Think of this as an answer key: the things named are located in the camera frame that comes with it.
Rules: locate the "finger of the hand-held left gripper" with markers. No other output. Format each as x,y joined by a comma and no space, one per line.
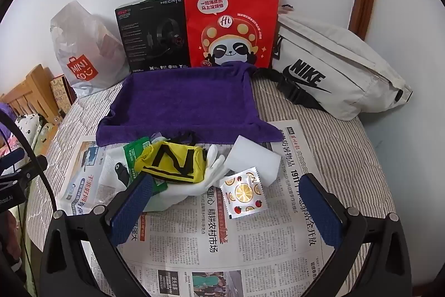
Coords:
31,166
12,157

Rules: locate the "white plastic shopping bag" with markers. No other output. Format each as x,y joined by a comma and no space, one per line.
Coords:
83,39

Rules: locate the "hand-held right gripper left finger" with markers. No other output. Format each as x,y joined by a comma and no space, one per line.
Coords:
132,203

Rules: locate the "newspaper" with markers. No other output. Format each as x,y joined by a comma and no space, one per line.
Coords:
215,248

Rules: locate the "black headset box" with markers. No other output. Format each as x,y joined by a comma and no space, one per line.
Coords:
146,39

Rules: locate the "red panda paper bag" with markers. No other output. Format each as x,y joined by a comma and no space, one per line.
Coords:
229,4

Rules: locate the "purple plush toy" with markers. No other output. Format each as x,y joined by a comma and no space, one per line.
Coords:
5,112

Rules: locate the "white glove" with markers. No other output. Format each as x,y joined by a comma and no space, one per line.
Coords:
208,178

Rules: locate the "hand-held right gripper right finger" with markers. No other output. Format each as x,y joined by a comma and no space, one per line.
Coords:
321,210

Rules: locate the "cream waist bag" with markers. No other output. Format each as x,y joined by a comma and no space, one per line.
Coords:
347,67

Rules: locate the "wooden headboard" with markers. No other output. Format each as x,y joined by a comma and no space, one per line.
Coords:
38,81

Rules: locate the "spotted white pillow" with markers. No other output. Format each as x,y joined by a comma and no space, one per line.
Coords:
27,124

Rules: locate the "purple towel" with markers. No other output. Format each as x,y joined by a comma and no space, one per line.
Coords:
180,98

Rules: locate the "green wipe packet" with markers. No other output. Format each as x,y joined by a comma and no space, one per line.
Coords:
134,151

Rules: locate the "fruit print sachet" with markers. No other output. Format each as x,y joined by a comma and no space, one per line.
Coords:
243,194

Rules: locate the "white sponge block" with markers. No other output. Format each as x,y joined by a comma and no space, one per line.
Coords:
250,154

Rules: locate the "brown patterned box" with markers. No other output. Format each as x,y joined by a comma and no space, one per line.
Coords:
61,91

